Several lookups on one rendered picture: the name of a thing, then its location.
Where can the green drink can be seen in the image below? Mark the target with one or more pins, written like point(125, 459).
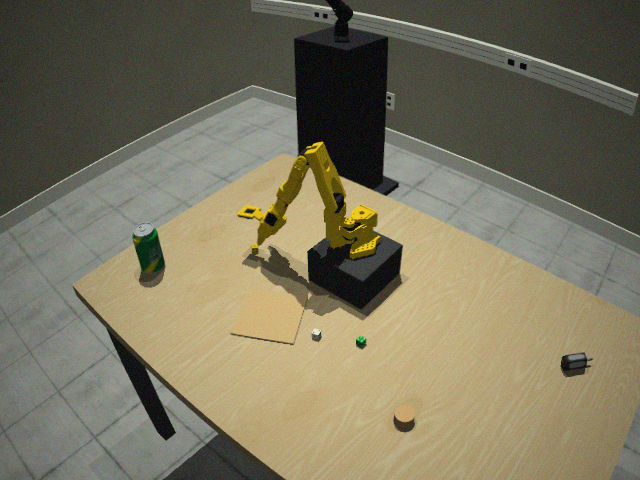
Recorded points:
point(148, 248)

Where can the brown cylinder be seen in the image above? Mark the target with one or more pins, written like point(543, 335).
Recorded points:
point(404, 416)

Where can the tan flat mat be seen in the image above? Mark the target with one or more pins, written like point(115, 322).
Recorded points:
point(269, 316)

